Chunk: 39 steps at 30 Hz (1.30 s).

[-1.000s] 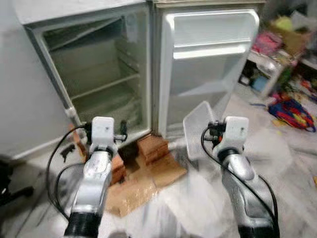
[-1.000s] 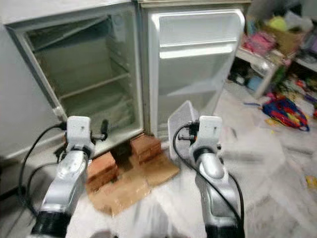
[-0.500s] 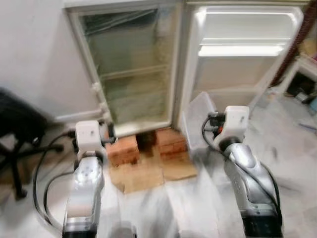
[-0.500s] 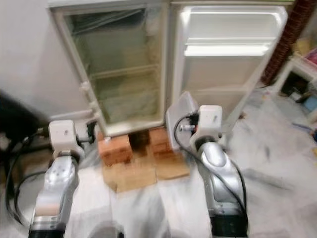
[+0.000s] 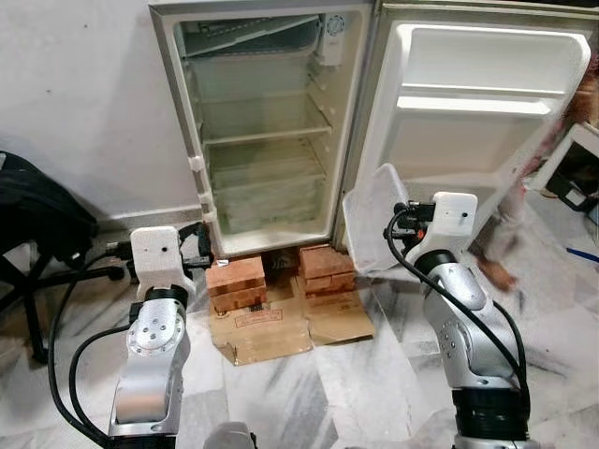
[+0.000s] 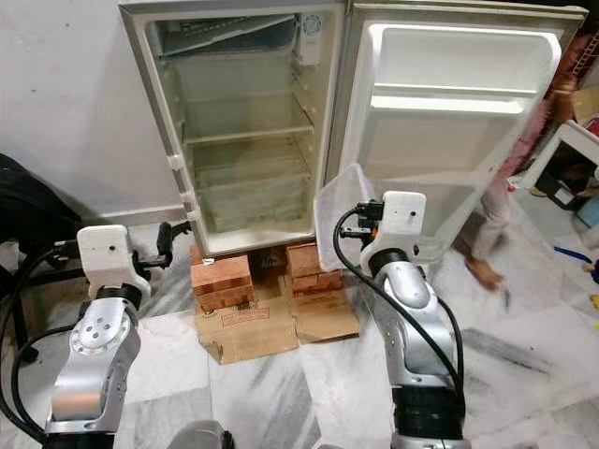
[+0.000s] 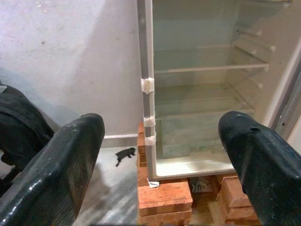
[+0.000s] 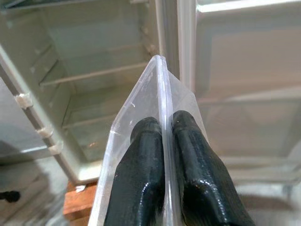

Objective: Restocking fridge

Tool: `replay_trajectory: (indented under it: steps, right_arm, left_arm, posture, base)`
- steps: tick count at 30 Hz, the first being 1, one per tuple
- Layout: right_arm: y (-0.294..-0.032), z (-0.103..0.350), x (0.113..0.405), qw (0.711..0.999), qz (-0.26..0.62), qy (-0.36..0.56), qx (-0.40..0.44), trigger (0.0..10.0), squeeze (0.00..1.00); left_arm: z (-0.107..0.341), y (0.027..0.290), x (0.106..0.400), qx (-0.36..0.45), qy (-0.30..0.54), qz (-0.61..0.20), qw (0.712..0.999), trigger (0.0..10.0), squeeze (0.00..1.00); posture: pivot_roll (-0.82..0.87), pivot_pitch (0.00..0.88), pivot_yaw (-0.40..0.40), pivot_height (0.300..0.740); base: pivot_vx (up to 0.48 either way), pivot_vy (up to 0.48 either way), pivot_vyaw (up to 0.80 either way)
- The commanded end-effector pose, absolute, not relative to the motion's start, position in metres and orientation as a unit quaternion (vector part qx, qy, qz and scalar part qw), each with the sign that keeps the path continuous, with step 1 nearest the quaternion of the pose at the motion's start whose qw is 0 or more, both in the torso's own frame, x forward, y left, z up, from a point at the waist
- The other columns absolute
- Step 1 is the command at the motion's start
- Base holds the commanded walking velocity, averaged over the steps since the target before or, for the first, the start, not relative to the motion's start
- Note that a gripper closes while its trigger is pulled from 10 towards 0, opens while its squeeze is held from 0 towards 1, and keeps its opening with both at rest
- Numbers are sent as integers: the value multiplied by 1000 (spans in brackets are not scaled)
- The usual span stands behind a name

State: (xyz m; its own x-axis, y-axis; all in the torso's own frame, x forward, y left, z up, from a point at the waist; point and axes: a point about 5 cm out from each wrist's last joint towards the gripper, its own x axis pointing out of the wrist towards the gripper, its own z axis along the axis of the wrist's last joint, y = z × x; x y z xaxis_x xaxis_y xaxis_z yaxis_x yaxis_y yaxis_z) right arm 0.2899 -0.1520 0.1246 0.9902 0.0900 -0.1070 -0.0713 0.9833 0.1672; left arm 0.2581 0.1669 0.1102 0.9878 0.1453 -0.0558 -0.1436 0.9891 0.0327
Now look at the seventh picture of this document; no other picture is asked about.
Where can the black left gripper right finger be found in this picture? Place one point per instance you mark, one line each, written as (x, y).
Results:
(270, 174)

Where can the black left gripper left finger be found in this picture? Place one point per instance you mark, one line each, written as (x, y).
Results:
(51, 179)

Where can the glass fridge shelf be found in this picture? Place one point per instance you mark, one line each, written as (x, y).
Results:
(200, 103)
(207, 60)

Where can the white fridge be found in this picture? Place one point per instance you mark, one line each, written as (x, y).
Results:
(188, 26)

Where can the red brick stack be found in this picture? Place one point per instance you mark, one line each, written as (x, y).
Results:
(141, 150)
(164, 200)
(235, 200)

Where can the black garment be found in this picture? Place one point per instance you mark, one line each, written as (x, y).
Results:
(21, 122)

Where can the black rag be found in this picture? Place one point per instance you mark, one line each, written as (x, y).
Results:
(124, 154)

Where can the white paper scrap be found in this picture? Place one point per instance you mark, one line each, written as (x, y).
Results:
(152, 183)

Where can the white tape wad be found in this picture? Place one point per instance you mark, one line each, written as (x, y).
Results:
(149, 121)
(147, 85)
(150, 140)

